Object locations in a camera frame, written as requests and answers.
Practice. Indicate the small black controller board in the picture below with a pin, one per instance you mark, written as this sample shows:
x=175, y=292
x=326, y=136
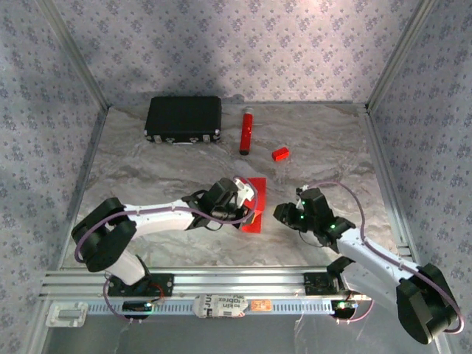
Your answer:
x=343, y=307
x=136, y=307

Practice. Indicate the red cylindrical tube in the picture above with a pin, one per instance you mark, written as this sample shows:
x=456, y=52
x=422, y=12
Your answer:
x=245, y=129

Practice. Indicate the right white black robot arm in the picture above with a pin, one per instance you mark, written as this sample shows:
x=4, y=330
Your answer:
x=420, y=306

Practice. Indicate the white plastic bracket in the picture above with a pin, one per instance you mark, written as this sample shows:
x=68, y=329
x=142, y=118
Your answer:
x=66, y=314

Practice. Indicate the orange label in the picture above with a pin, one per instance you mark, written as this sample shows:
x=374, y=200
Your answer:
x=261, y=305

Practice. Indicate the aluminium mounting rail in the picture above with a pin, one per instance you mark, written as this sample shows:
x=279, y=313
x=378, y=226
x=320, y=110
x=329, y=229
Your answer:
x=239, y=280

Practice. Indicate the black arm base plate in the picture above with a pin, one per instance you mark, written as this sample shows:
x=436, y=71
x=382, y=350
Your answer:
x=162, y=284
x=313, y=284

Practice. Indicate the aluminium corner post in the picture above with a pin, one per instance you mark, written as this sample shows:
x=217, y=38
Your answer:
x=73, y=53
x=402, y=51

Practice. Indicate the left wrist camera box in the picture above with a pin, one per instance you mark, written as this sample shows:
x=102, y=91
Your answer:
x=244, y=191

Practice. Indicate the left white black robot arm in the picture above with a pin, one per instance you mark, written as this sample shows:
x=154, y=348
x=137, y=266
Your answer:
x=107, y=239

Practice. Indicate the red paper sheet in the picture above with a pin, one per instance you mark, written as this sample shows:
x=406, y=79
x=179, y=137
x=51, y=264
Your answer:
x=260, y=195

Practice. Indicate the black hard case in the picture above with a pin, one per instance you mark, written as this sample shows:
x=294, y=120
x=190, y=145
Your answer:
x=182, y=116

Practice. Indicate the aluminium table edge rail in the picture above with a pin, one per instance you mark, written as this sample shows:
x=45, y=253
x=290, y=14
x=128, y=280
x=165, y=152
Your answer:
x=90, y=155
x=380, y=155

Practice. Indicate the small red block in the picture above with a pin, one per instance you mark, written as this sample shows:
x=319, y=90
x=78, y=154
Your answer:
x=280, y=154

